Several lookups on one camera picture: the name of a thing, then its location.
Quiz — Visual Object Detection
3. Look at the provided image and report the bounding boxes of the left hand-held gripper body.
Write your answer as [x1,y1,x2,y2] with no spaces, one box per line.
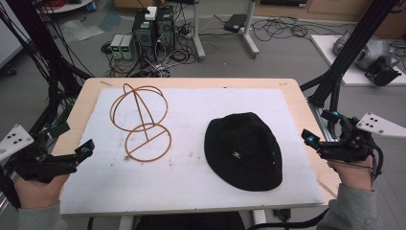
[0,124,79,184]

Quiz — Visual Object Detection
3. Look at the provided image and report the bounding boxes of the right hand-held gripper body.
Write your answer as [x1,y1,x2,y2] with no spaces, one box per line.
[319,111,406,163]

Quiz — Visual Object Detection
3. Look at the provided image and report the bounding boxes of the brown wire hat stand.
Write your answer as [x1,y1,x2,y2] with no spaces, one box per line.
[109,82,173,163]

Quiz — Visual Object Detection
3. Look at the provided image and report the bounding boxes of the black bucket hat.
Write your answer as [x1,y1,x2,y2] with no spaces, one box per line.
[203,111,284,193]

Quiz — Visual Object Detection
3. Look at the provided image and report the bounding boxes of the person's right hand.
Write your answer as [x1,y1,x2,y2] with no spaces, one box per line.
[328,155,375,193]

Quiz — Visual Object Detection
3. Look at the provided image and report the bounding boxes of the person's left hand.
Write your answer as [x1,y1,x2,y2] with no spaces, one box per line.
[13,173,70,211]

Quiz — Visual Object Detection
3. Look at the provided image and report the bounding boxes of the white floor platform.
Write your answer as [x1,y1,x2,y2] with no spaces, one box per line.
[310,34,406,87]

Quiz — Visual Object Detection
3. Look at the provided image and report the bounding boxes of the black device on platform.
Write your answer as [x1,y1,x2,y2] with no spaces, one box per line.
[364,56,403,87]

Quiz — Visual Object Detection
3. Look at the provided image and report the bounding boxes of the grey rounded device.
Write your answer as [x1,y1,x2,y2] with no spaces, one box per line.
[332,29,395,72]

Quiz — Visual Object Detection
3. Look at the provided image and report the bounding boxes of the white table leg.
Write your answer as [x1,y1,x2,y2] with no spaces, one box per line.
[251,209,268,225]
[118,215,136,230]

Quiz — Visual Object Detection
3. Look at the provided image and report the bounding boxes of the grey power supply unit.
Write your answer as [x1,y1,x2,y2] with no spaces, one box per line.
[109,34,124,60]
[121,34,136,61]

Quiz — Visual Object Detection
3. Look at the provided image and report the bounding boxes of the clear plastic sheet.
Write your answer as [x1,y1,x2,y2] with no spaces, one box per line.
[59,18,105,43]

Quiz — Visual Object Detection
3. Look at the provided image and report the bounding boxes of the white foam board mat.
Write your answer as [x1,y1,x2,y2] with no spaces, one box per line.
[59,87,326,216]

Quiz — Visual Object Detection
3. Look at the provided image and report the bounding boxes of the white stand leg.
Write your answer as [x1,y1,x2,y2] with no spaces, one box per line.
[241,0,260,59]
[191,0,207,62]

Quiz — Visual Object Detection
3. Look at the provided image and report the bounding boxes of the teal floor sheet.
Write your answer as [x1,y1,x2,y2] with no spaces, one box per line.
[98,11,124,33]

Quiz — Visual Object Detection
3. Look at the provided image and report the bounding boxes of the white round table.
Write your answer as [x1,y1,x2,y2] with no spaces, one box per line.
[35,0,94,14]

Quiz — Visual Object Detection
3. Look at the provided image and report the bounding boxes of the black computer tower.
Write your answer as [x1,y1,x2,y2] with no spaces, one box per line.
[155,5,176,54]
[131,11,158,62]

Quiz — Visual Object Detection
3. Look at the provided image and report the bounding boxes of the flat black box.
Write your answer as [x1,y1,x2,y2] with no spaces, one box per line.
[223,13,249,34]

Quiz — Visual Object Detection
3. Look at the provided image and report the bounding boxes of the white box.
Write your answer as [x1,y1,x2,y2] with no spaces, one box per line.
[145,6,158,21]

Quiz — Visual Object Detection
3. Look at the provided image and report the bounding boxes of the aluminium rail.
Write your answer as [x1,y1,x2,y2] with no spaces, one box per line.
[307,98,340,144]

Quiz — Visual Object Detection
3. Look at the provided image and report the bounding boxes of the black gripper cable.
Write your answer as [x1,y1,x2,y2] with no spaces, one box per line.
[367,143,385,180]

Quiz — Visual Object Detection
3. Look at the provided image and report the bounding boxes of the thick black cable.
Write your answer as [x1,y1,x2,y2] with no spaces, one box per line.
[246,207,330,230]

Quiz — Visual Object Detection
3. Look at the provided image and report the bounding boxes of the tangle of black floor cables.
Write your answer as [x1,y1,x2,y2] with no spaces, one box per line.
[251,16,322,43]

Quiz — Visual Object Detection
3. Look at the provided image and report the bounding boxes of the tangle of computer cables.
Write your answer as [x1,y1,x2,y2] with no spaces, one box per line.
[101,41,198,79]

